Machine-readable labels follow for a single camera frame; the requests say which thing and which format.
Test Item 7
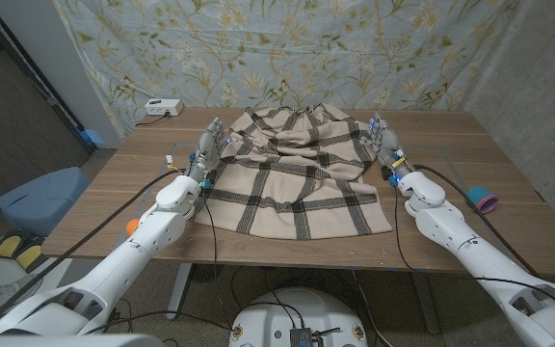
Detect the grey floor cable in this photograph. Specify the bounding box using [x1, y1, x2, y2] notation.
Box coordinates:
[351, 268, 394, 347]

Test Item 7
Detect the grey white sneaker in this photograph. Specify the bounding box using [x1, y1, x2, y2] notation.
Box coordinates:
[0, 274, 42, 309]

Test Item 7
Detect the dark round floor object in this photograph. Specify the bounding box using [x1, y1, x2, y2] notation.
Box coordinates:
[190, 263, 225, 283]

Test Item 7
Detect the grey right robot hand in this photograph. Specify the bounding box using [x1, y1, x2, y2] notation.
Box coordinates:
[361, 113, 416, 188]

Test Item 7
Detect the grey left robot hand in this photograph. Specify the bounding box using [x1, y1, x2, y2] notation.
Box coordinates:
[184, 117, 233, 190]

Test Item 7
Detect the white table leg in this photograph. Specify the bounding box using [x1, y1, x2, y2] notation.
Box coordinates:
[166, 262, 195, 322]

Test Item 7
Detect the black yellow slipper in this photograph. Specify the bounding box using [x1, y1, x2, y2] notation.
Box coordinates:
[14, 243, 47, 272]
[0, 233, 23, 259]

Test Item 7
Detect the floral printed backdrop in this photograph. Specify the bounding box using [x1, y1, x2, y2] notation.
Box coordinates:
[50, 0, 522, 141]

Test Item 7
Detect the beige plaid scarf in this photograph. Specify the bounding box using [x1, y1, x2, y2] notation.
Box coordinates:
[193, 102, 393, 241]

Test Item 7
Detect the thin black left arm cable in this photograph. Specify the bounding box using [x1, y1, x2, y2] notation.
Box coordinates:
[202, 185, 233, 329]

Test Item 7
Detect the black floor cable bundle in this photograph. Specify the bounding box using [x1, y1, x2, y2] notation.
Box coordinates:
[84, 298, 134, 334]

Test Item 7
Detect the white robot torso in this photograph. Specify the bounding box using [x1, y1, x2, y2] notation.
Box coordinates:
[228, 287, 369, 347]

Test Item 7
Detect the white power strip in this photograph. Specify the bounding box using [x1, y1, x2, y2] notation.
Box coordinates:
[144, 98, 185, 118]

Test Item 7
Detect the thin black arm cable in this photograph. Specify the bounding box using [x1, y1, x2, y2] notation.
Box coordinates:
[392, 185, 555, 334]
[202, 185, 233, 329]

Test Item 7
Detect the blue tape patch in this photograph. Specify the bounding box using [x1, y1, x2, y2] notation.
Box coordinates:
[83, 128, 105, 147]

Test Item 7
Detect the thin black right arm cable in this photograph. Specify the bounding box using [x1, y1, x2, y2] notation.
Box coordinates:
[392, 185, 555, 334]

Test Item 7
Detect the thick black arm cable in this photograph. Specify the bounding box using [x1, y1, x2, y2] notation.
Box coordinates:
[412, 164, 540, 277]
[0, 168, 185, 329]

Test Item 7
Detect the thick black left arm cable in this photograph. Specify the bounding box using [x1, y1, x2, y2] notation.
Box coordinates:
[0, 168, 185, 329]

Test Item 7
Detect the blue padded stool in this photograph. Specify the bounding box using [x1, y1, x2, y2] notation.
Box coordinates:
[0, 166, 91, 237]

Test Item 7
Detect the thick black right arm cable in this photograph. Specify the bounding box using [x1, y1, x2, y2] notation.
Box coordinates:
[412, 164, 540, 277]

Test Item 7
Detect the grey table leg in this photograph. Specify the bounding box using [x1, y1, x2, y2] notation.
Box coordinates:
[411, 272, 442, 336]

